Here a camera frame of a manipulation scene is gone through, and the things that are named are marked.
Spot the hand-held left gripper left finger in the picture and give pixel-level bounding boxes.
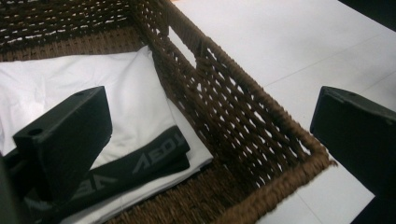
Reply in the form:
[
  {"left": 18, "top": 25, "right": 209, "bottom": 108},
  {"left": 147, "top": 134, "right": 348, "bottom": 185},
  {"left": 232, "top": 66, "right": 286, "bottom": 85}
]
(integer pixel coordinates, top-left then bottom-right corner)
[{"left": 12, "top": 85, "right": 113, "bottom": 202}]

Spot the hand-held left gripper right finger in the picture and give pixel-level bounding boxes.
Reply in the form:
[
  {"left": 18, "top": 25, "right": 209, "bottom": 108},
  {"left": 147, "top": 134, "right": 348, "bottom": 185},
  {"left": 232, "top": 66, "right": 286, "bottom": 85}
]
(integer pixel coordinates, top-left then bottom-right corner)
[{"left": 309, "top": 85, "right": 396, "bottom": 202}]

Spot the white garment black waistband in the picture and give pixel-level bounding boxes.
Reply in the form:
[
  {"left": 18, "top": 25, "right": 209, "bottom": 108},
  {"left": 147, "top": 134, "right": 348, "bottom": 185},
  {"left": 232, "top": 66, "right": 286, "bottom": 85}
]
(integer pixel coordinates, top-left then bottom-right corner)
[{"left": 0, "top": 45, "right": 215, "bottom": 224}]

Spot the brown woven basket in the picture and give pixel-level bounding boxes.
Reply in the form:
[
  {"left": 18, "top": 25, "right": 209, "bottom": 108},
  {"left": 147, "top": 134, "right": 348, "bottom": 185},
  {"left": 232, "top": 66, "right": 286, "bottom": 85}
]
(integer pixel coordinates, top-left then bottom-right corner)
[{"left": 0, "top": 0, "right": 338, "bottom": 224}]

